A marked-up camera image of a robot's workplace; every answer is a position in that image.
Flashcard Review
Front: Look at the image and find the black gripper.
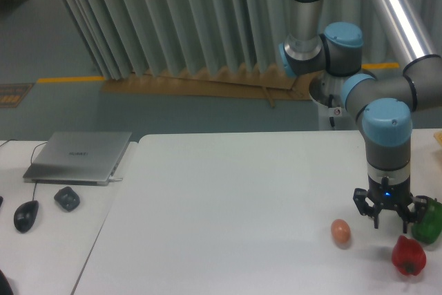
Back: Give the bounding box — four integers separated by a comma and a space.
353, 177, 427, 234

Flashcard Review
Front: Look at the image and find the red bell pepper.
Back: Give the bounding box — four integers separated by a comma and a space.
391, 235, 427, 276

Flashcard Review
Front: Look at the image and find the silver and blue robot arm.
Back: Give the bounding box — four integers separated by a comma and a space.
279, 0, 441, 227

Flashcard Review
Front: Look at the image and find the green bell pepper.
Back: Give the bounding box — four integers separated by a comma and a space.
412, 196, 441, 245

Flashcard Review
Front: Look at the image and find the brown egg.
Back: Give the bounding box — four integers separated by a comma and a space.
330, 219, 352, 249

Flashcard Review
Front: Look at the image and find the yellow basket corner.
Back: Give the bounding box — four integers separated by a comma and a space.
433, 131, 442, 146

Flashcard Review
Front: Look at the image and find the brown cardboard sheet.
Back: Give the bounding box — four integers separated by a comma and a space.
102, 65, 318, 107

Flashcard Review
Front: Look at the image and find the white laptop plug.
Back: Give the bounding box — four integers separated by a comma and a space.
108, 176, 123, 183

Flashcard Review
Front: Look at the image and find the pale green pleated curtain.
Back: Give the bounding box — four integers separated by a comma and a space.
62, 0, 441, 89

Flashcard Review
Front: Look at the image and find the silver closed laptop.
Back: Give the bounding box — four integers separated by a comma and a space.
23, 131, 131, 185

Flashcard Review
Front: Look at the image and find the black computer mouse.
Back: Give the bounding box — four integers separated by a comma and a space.
13, 200, 39, 234

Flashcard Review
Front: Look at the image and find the dark object bottom left corner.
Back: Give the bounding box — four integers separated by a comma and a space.
0, 271, 14, 295

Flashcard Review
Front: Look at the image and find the floor warning sticker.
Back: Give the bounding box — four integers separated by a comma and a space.
0, 83, 34, 108

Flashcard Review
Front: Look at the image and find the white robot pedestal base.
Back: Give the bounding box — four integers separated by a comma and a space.
309, 71, 356, 131

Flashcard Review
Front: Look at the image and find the black mouse cable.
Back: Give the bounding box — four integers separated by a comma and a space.
0, 139, 49, 202

